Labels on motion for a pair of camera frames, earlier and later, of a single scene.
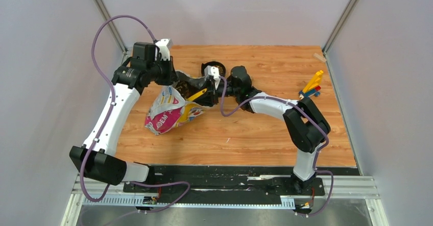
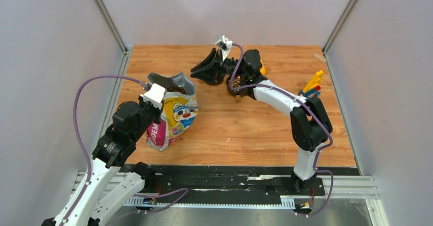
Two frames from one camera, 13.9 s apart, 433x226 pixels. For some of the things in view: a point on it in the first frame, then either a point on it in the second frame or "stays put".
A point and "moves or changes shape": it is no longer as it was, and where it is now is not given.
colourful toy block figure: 313,86 stays put
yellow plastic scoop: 196,95 -> 263,69
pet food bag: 170,109 moves or changes shape
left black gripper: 171,73 -> 158,110
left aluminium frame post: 105,14 stays put
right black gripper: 211,94 -> 207,75
